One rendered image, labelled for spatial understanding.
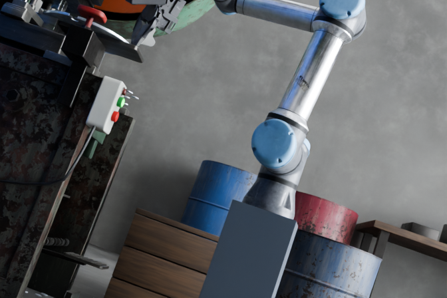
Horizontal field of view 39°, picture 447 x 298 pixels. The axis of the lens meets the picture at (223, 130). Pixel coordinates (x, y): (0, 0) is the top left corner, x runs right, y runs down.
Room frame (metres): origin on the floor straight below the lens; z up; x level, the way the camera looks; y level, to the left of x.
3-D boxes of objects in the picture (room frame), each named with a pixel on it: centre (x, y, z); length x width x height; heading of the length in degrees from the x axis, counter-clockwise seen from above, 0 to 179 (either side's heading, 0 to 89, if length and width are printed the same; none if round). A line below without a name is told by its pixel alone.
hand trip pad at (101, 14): (1.53, 0.41, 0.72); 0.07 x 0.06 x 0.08; 85
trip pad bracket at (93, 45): (1.55, 0.41, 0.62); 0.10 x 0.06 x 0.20; 175
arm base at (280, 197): (1.77, -0.19, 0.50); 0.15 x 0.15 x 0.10
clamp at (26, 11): (1.71, 0.62, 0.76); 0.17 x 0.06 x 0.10; 175
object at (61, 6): (1.87, 0.60, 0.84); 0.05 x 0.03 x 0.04; 175
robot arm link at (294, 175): (1.76, -0.19, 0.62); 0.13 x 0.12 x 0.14; 161
